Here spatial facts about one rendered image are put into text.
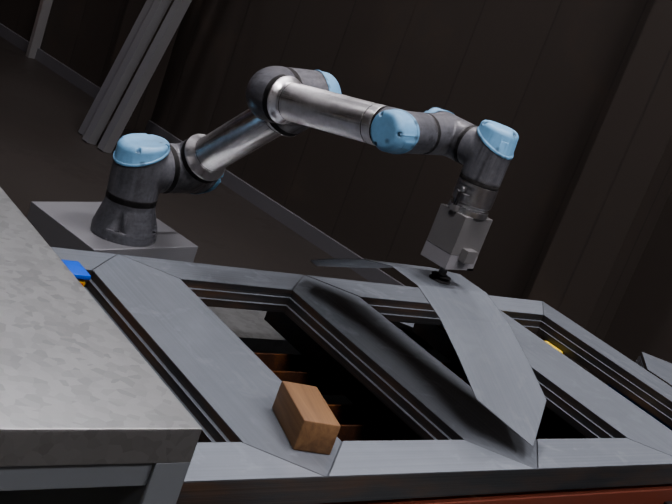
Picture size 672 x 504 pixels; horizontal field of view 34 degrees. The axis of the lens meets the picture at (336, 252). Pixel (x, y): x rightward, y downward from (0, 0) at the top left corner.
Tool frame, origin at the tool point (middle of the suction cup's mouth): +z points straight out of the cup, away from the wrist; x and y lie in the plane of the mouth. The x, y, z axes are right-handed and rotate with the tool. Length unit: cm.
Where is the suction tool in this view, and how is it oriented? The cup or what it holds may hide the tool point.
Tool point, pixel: (437, 285)
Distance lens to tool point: 202.7
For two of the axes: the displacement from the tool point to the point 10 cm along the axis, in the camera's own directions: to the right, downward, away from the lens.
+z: -3.4, 9.0, 2.7
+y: 6.8, 0.3, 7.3
